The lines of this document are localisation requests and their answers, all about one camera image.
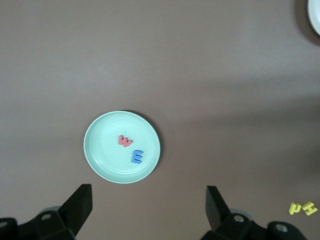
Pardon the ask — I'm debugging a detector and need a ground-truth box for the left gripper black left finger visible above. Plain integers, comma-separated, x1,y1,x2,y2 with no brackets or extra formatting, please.
0,184,93,240

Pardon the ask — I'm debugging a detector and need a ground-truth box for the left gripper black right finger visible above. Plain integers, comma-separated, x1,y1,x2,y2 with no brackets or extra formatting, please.
201,185,307,240

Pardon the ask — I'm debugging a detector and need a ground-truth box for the blue lowercase foam letter m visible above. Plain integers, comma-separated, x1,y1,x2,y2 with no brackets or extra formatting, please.
131,149,145,165

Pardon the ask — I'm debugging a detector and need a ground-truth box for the red lowercase foam letter w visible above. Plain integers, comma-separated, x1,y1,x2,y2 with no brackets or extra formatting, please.
117,134,133,148

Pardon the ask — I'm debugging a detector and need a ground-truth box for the green round plate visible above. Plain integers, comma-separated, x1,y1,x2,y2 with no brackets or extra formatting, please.
83,110,162,185

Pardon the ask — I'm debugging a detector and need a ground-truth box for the yellow lowercase foam letter h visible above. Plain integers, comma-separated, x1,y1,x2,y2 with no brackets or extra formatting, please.
288,202,302,215

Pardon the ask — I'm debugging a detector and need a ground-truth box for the yellow uppercase foam letter H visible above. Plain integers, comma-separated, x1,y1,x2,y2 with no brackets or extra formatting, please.
301,201,318,216

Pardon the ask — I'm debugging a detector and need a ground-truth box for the cream round plate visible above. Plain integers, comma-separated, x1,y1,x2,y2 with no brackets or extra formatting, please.
307,0,320,36

